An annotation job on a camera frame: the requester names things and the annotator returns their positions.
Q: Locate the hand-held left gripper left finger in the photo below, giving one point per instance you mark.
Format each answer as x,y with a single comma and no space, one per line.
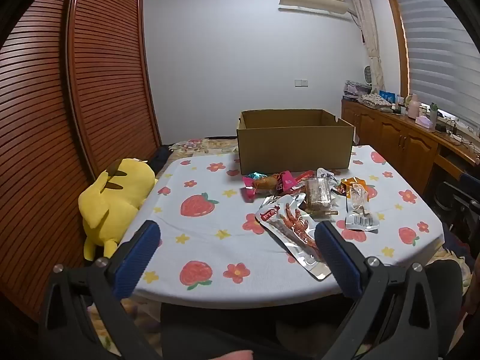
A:
138,258

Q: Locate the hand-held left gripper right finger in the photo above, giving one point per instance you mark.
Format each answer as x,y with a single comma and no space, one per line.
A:
337,258

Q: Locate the clear chicken feet packet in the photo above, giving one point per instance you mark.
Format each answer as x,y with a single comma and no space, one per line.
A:
292,225

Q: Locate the clear pastry packet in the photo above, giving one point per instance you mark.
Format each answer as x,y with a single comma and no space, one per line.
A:
317,195

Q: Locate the clear white snack packet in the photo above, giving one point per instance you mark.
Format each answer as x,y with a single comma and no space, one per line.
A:
358,195

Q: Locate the red snack packet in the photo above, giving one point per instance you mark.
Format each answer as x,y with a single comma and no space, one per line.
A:
303,175

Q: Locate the pink snack packet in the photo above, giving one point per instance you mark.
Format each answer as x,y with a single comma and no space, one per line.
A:
288,182

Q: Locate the blue candy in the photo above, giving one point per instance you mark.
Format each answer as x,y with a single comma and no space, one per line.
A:
257,175

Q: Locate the cardboard box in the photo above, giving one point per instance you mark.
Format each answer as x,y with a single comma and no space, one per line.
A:
292,150

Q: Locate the yellow plush toy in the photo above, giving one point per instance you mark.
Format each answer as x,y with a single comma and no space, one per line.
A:
112,202

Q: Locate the strawberry print tablecloth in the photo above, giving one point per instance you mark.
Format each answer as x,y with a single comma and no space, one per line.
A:
210,240

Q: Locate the dark cloth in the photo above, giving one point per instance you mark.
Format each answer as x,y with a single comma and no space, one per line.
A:
160,156

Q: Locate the black chair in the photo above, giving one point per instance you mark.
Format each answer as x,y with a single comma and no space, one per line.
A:
457,202

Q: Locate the long wooden cabinet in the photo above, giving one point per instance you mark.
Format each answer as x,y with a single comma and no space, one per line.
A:
397,138

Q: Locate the pink tissue box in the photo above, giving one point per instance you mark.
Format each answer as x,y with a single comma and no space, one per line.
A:
425,123

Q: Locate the folded patterned cloth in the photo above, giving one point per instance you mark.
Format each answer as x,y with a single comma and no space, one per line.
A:
373,100

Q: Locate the pink bottle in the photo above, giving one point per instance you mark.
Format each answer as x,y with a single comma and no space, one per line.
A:
413,108

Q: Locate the blue box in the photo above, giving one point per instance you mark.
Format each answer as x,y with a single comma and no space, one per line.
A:
387,96

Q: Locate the folded purple cloth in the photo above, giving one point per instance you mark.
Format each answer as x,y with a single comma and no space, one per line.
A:
354,89

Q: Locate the white power strip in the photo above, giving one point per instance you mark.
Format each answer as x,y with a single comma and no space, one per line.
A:
455,135

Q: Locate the green capped bottle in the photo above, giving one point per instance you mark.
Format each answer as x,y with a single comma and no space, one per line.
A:
433,114

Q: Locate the brown louvered wardrobe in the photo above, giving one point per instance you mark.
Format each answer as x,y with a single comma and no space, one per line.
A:
93,82

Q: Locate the small white desk fan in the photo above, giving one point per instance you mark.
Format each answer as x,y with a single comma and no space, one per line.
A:
369,74

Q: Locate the beige patterned curtain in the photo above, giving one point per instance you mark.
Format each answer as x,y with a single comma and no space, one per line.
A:
369,37

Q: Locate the grey striped window blind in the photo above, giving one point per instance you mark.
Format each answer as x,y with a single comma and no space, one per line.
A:
442,52

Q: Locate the white wall switch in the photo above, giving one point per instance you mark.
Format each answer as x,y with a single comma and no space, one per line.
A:
301,82

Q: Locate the wooden window frame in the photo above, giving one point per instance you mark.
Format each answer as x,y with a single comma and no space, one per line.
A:
395,37

